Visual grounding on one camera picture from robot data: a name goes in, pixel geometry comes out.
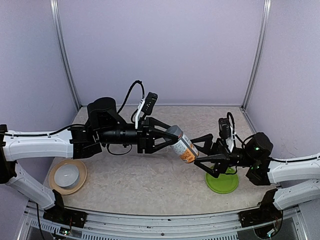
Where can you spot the beige plate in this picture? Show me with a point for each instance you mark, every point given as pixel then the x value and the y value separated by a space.
pixel 82 176

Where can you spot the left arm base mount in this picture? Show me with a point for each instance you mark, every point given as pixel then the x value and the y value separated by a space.
pixel 62 215

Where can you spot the green plate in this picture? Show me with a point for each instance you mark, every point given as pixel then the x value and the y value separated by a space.
pixel 225 183

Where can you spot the left aluminium frame post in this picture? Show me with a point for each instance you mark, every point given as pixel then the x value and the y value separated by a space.
pixel 54 5

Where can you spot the front aluminium rail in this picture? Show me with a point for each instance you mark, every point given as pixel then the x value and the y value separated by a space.
pixel 114 226

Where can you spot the right aluminium frame post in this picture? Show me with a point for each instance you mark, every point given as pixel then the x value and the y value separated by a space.
pixel 258 53

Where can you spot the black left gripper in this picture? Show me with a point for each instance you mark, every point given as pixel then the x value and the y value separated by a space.
pixel 147 143

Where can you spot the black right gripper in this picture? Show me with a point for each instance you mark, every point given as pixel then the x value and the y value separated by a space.
pixel 221 156

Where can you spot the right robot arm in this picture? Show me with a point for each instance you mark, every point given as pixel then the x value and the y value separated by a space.
pixel 263 170

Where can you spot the white bowl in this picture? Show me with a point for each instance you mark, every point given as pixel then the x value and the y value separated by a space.
pixel 67 176

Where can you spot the aluminium frame post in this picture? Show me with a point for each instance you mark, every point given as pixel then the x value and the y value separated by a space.
pixel 258 53
pixel 54 5

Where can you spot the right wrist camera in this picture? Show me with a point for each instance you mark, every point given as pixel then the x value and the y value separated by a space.
pixel 226 133

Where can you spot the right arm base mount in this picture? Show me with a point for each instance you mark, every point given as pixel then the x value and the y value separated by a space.
pixel 266 212

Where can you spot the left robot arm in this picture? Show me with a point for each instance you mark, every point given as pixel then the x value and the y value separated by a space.
pixel 104 126

